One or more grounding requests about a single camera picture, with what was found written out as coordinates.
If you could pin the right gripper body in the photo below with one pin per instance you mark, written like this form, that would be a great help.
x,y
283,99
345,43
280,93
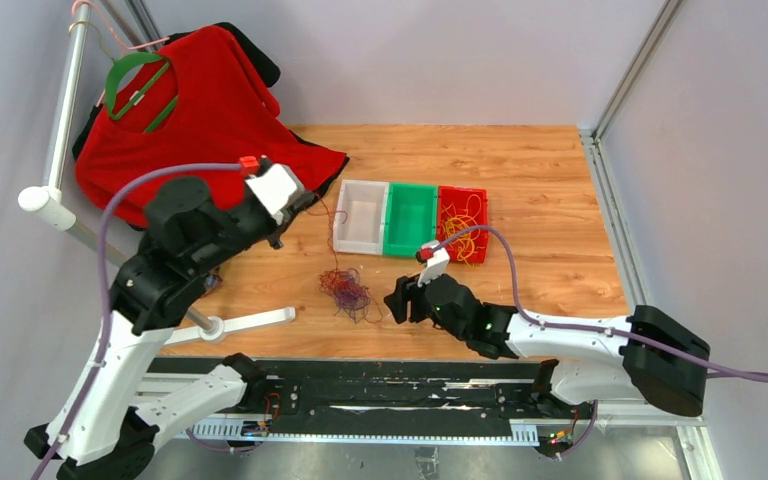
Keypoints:
x,y
420,308

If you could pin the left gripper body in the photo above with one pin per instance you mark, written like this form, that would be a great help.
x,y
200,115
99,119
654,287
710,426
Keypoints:
x,y
275,237

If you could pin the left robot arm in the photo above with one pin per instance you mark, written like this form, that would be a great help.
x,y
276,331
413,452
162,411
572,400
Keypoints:
x,y
102,432

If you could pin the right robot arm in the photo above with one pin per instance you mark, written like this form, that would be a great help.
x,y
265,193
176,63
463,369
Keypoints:
x,y
643,356

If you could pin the white plastic bin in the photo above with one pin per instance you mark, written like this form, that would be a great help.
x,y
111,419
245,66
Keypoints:
x,y
358,226

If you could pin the green plastic bin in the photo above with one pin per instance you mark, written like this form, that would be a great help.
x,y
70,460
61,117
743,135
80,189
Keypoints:
x,y
411,218

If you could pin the red plastic bin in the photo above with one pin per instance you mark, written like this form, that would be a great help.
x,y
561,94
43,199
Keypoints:
x,y
460,208

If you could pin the plaid shirt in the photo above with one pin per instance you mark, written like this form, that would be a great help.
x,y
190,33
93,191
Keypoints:
x,y
212,281

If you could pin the red t-shirt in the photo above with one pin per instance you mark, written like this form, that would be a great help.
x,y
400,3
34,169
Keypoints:
x,y
159,132

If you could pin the white clothes rack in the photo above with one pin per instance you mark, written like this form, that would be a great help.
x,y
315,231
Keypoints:
x,y
45,200

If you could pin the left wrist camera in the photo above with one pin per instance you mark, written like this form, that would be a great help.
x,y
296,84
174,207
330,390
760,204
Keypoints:
x,y
276,189

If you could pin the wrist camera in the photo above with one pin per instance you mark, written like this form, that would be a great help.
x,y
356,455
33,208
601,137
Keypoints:
x,y
435,258
276,189

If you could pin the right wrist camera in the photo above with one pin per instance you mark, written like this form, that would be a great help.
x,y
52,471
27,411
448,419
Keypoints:
x,y
435,258

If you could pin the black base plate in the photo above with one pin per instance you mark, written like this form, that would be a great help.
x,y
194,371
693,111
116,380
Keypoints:
x,y
405,399

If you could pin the aluminium frame rail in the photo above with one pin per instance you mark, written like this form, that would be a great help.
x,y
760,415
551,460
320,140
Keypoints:
x,y
593,141

